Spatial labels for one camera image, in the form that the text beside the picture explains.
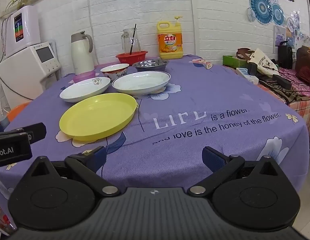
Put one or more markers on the metal bowl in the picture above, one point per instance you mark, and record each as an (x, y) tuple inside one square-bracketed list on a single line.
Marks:
[(150, 66)]

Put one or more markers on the red plastic basket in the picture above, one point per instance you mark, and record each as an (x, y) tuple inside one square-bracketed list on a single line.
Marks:
[(129, 59)]

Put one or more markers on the canvas tote bag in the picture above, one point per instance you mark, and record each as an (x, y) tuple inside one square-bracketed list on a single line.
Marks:
[(263, 62)]

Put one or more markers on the white plate with floral print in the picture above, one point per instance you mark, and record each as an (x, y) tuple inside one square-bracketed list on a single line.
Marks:
[(79, 91)]

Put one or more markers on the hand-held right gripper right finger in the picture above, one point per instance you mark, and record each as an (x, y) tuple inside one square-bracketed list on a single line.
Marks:
[(213, 158)]

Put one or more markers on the purple floral tablecloth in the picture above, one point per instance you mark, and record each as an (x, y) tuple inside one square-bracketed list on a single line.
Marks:
[(195, 100)]

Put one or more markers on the yellow plastic plate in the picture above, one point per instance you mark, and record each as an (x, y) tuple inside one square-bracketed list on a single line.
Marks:
[(94, 117)]

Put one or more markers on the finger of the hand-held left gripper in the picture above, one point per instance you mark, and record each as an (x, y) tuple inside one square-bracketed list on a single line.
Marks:
[(36, 132)]

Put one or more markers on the black stirring stick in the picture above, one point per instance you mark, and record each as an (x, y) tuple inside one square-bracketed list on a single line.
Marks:
[(132, 42)]

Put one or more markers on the pink plastic bowl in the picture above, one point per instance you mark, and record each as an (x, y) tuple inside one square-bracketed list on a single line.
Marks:
[(82, 77)]

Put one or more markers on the green box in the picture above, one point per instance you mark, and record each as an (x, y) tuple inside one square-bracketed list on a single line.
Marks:
[(230, 61)]

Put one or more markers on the white water purifier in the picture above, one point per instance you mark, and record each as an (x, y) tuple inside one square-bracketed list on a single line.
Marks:
[(29, 30)]

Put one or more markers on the wall picture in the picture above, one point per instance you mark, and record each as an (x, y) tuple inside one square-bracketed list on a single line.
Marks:
[(280, 35)]

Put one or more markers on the white plate with blue rim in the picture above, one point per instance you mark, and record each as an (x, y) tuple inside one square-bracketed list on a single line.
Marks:
[(139, 83)]

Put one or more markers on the yellow detergent bottle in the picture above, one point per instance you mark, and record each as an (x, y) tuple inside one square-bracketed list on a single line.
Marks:
[(170, 45)]

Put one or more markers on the orange stool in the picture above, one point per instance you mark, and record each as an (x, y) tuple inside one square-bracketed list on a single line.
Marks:
[(17, 112)]

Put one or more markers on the beige wall pipe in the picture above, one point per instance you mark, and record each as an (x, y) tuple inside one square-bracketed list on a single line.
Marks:
[(308, 17)]

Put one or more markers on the brown bag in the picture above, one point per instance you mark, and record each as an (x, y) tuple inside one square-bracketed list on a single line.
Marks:
[(306, 60)]

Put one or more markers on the white bowl with red pattern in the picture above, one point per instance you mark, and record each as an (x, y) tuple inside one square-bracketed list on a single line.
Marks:
[(114, 73)]

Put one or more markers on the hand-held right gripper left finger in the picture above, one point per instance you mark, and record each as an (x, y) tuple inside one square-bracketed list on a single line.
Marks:
[(97, 158)]

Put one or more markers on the white countertop appliance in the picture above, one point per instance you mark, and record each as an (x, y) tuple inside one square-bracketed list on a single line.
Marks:
[(22, 72)]

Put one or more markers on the black power brick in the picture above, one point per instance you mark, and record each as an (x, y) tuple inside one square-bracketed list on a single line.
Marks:
[(282, 81)]

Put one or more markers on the white thermos jug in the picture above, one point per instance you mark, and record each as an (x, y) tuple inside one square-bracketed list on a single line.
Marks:
[(82, 57)]

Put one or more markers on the small black box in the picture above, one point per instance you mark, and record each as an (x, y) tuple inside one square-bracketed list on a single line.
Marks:
[(252, 68)]

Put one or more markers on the medium blue fan decoration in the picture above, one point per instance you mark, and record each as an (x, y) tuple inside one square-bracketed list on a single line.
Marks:
[(278, 15)]

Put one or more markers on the brown patterned pouch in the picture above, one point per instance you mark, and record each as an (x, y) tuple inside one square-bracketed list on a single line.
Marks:
[(245, 53)]

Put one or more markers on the black speaker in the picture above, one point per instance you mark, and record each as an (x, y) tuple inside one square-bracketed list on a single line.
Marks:
[(285, 57)]

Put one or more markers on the pink plaid cloth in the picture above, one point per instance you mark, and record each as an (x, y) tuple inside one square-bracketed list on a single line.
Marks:
[(302, 110)]

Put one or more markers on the glass pitcher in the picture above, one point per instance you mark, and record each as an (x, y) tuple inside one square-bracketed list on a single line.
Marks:
[(126, 42)]

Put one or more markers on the large blue fan decoration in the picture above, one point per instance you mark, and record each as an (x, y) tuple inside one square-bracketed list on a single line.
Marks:
[(260, 6)]

